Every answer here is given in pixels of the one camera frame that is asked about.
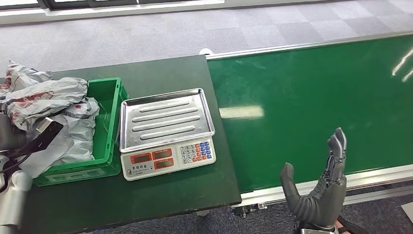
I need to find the grey plastic package red print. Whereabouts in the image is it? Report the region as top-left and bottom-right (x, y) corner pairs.
(6, 77), (88, 132)

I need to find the white electronic scale steel pan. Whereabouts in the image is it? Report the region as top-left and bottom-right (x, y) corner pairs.
(119, 88), (217, 181)

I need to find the white sheet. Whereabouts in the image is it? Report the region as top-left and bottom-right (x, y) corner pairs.
(401, 202), (413, 224)

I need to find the grey package with black label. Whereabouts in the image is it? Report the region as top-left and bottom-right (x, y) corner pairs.
(19, 97), (100, 179)

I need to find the person's foot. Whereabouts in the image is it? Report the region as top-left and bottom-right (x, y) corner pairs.
(335, 215), (369, 234)

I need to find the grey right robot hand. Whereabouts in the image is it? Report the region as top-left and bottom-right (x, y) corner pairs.
(280, 127), (347, 228)

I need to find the dark window frame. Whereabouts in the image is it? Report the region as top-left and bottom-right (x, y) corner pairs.
(0, 0), (226, 12)

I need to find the green conveyor belt aluminium frame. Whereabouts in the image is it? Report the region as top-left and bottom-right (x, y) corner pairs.
(206, 31), (413, 211)

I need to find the crumpled grey plastic package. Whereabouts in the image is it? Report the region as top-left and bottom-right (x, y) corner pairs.
(0, 60), (53, 98)

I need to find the green plastic basket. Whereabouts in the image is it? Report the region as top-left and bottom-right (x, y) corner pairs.
(33, 77), (129, 187)

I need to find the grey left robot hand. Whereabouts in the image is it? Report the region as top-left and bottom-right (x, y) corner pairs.
(0, 111), (31, 151)

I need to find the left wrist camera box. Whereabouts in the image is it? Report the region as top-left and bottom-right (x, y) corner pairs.
(18, 117), (64, 159)

